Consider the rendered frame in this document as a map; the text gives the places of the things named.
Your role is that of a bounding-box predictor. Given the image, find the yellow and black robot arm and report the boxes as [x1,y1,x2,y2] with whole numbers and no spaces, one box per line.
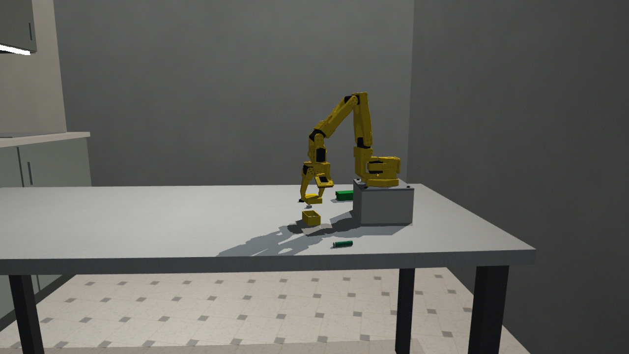
[308,92,399,187]

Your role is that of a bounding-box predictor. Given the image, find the green aaa battery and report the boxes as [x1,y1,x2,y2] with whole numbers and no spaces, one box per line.
[333,240,353,247]

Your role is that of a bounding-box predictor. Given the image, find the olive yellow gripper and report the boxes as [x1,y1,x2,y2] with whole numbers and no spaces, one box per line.
[300,162,334,201]

